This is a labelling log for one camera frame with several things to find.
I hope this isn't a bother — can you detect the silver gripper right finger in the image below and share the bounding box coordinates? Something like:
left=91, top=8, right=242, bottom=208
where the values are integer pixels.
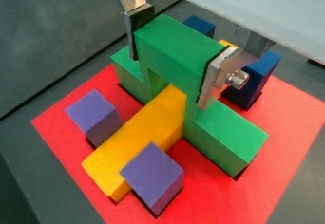
left=196, top=28, right=274, bottom=109

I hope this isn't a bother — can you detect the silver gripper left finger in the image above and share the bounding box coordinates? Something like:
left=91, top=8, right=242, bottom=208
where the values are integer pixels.
left=117, top=0, right=155, bottom=61

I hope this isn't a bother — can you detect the green bridge-shaped block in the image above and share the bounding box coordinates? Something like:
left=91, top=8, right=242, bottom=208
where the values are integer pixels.
left=112, top=14, right=267, bottom=177

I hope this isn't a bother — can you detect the red base board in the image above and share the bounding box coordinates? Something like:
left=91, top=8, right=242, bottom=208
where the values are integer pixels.
left=32, top=66, right=325, bottom=224

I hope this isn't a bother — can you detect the black fixture block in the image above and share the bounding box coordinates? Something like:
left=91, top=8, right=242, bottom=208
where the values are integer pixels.
left=307, top=59, right=325, bottom=69

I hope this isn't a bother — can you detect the right dark blue block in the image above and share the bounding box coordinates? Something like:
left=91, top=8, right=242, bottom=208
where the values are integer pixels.
left=222, top=51, right=282, bottom=111

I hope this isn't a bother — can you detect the dark blue block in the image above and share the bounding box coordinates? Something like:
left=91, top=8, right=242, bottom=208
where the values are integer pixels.
left=183, top=15, right=215, bottom=38
left=222, top=51, right=282, bottom=111

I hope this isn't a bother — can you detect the left dark blue block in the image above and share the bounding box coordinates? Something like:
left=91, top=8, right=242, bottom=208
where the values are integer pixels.
left=183, top=15, right=215, bottom=38

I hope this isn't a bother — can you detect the yellow long bar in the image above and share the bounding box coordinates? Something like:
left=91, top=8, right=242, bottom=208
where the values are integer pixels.
left=81, top=40, right=226, bottom=201

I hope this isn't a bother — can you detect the left purple block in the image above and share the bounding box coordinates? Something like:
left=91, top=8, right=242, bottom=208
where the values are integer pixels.
left=64, top=89, right=121, bottom=147

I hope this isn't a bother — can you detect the purple block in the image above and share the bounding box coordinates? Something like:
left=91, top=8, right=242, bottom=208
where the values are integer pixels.
left=119, top=142, right=184, bottom=215
left=64, top=89, right=121, bottom=147

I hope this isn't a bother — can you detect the right purple block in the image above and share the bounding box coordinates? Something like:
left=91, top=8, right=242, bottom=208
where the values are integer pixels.
left=119, top=142, right=184, bottom=215

